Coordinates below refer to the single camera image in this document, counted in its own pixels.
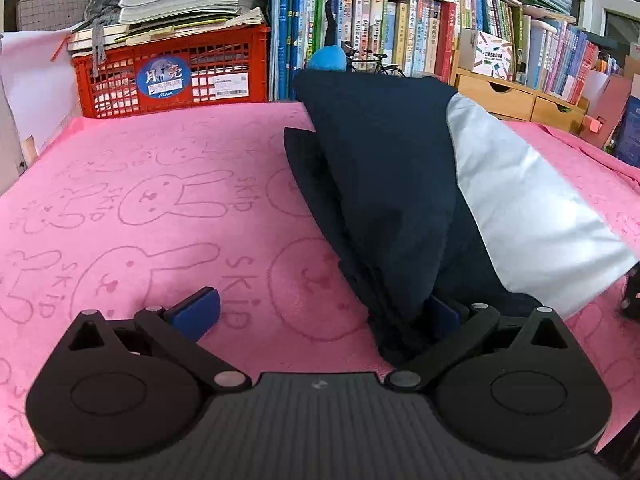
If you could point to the blue plush ball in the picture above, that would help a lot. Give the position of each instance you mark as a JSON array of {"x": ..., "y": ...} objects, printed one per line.
[{"x": 327, "y": 60}]

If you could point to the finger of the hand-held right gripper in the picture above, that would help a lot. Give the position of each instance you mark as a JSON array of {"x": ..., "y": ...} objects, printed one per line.
[{"x": 632, "y": 295}]

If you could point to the navy jacket with white lining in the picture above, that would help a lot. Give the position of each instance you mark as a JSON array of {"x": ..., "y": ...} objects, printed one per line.
[{"x": 390, "y": 170}]

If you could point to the pink rabbit print blanket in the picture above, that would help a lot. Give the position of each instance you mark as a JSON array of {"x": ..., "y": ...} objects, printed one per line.
[{"x": 150, "y": 260}]

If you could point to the wooden drawer box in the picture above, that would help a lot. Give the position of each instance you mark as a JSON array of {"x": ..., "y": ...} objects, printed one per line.
[{"x": 515, "y": 100}]

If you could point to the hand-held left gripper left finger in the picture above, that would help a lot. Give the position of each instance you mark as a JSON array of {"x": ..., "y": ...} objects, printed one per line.
[{"x": 197, "y": 310}]

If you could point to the grey grid board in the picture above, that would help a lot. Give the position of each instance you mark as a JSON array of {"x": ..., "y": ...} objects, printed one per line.
[{"x": 50, "y": 12}]

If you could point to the grey knitted cloth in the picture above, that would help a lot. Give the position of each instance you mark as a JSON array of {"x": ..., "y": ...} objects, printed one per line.
[{"x": 102, "y": 15}]

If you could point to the blue box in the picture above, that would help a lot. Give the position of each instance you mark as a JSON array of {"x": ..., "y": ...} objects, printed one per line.
[{"x": 630, "y": 130}]

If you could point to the pink cardboard box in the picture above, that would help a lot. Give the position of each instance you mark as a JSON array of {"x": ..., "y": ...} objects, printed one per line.
[{"x": 607, "y": 110}]

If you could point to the red plastic crate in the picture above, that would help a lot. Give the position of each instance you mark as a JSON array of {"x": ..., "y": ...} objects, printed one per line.
[{"x": 235, "y": 55}]

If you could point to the white paper sheet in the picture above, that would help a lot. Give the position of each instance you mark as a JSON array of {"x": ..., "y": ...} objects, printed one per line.
[{"x": 35, "y": 85}]

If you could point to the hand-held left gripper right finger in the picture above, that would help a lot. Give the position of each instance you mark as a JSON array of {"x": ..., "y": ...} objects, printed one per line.
[{"x": 442, "y": 316}]

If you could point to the row of shelved books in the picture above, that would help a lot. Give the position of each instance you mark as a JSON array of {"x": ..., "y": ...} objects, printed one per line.
[{"x": 400, "y": 25}]

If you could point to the black model bicycle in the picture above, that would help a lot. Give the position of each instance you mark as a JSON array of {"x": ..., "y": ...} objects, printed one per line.
[{"x": 375, "y": 65}]

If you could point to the white colourful printed box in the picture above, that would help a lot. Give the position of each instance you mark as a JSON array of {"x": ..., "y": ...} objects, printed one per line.
[{"x": 487, "y": 55}]

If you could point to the stack of books and papers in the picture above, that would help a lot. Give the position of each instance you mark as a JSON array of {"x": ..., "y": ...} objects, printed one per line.
[{"x": 190, "y": 5}]

